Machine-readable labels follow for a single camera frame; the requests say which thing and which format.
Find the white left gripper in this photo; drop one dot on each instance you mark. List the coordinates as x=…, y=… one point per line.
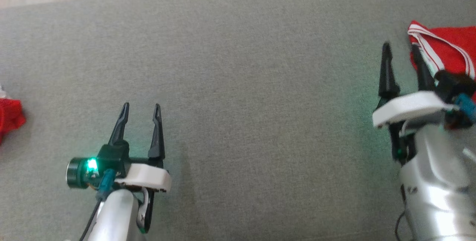
x=147, y=177

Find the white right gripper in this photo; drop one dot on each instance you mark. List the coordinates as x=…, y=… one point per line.
x=409, y=107

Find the red shirt with white sleeves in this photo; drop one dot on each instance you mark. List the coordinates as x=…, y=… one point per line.
x=450, y=44

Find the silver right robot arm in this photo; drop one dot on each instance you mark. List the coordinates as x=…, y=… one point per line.
x=438, y=181

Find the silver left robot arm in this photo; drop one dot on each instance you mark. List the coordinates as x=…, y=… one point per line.
x=115, y=215

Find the large grey sofa seat cushion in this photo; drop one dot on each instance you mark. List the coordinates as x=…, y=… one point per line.
x=241, y=84

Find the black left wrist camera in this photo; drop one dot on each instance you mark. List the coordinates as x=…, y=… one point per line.
x=113, y=155

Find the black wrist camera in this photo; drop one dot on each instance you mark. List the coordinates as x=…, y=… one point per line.
x=113, y=155
x=453, y=83

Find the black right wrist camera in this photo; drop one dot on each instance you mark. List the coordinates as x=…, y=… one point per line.
x=453, y=83

